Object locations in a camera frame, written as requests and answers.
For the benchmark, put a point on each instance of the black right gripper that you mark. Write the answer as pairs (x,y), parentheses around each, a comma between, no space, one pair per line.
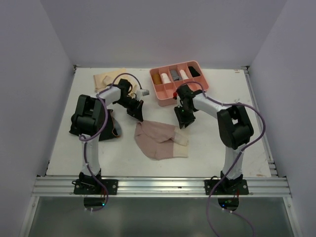
(182,118)

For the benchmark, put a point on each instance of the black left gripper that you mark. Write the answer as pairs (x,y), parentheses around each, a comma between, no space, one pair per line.
(137,111)

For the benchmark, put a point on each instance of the pink underwear cream waistband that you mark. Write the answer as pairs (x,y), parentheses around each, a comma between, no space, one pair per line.
(160,141)

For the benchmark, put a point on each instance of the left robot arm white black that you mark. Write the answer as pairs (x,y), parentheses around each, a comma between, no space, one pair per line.
(110,95)

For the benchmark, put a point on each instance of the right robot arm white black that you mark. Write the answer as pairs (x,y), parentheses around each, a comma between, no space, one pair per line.
(235,128)

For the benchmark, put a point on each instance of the black underwear orange trim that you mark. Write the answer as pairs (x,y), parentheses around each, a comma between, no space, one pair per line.
(108,128)

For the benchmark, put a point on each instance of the brown rolled underwear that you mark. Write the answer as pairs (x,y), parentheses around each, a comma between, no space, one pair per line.
(156,79)

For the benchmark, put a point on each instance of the black rolled underwear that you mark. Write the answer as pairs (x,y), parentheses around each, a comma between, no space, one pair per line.
(193,72)

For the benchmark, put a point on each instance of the grey rolled underwear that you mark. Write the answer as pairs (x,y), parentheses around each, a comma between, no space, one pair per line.
(175,76)

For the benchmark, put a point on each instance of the beige underwear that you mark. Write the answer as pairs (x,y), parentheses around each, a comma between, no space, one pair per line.
(103,80)

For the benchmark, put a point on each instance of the pink divided organizer tray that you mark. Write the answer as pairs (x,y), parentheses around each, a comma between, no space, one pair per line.
(164,92)

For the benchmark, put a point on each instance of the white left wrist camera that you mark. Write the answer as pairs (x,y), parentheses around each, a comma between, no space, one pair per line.
(141,93)

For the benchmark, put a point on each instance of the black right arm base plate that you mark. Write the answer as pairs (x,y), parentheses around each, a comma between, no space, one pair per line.
(236,186)

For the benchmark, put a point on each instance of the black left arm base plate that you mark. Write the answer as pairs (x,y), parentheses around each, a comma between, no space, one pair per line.
(91,187)

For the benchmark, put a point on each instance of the aluminium table frame rail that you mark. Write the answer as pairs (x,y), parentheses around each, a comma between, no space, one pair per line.
(140,176)

